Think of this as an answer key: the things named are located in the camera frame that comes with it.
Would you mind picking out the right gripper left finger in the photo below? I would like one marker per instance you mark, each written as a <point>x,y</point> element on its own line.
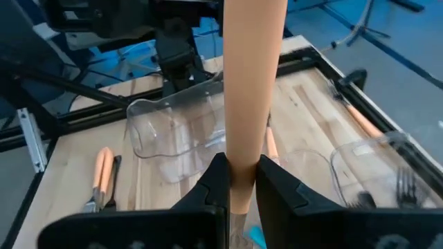
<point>211,207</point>

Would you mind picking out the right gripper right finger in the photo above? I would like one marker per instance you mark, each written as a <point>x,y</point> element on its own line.
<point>287,214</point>

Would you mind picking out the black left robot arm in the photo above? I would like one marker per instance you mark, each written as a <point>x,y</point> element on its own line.
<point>176,52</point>

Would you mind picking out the clear plastic bin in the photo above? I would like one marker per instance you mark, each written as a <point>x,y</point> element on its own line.
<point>311,155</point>
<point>373,162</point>
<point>166,138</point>

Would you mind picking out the black table clamp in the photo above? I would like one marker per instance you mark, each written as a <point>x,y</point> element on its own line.
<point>353,79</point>

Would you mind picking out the black tripod stand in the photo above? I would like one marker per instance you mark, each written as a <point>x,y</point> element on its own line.
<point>367,31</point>

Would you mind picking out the black-legged worktable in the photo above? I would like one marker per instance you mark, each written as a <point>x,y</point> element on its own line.
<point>408,5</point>

